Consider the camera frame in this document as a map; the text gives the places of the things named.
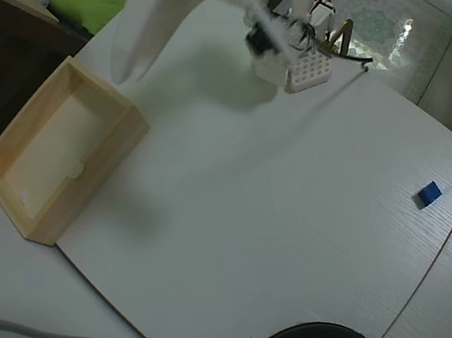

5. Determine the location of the small blue cube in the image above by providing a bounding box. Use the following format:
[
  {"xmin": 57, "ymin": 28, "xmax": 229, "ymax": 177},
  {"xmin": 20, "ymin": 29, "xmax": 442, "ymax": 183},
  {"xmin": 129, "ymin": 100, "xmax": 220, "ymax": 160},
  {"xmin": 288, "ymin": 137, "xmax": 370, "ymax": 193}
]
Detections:
[{"xmin": 412, "ymin": 178, "xmax": 446, "ymax": 210}]

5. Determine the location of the light wooden box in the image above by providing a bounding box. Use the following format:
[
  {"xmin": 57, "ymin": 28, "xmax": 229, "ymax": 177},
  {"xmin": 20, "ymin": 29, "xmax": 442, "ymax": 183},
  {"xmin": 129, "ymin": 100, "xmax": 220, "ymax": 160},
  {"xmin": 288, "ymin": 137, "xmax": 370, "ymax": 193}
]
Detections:
[{"xmin": 0, "ymin": 45, "xmax": 166, "ymax": 255}]

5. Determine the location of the green cloth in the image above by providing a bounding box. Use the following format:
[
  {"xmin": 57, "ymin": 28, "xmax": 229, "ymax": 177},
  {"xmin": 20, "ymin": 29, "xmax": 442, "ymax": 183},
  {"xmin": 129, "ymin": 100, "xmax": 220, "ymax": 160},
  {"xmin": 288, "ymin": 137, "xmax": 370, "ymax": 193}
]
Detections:
[{"xmin": 47, "ymin": 0, "xmax": 136, "ymax": 39}]

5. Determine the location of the white perforated block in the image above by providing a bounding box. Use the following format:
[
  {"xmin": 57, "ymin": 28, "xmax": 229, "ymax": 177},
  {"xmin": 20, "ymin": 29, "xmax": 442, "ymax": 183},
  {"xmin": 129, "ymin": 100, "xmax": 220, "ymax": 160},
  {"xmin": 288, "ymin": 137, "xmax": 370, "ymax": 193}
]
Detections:
[{"xmin": 279, "ymin": 45, "xmax": 336, "ymax": 96}]

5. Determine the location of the small white circuit board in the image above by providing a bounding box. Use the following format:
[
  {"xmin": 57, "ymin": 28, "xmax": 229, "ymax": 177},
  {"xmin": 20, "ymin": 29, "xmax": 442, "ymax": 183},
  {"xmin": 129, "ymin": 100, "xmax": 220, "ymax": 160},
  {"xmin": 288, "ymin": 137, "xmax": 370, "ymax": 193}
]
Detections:
[{"xmin": 306, "ymin": 0, "xmax": 339, "ymax": 29}]

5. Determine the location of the wooden clamp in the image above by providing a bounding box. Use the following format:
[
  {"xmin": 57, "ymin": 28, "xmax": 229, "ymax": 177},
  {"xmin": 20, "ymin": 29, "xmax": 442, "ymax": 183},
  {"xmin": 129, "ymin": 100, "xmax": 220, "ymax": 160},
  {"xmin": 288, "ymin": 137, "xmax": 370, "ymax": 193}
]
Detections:
[{"xmin": 314, "ymin": 18, "xmax": 360, "ymax": 64}]

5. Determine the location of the white wooden board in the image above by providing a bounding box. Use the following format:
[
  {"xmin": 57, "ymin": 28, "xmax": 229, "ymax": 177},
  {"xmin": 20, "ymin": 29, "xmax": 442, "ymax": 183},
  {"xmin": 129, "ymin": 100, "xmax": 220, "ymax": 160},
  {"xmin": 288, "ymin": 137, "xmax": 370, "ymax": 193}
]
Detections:
[{"xmin": 20, "ymin": 0, "xmax": 452, "ymax": 338}]

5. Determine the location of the thin black cable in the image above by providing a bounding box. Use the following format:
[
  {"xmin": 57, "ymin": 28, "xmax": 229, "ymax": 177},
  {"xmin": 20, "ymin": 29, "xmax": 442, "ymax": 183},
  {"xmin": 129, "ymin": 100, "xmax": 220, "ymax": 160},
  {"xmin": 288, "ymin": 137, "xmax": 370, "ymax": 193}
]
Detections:
[{"xmin": 330, "ymin": 41, "xmax": 376, "ymax": 78}]

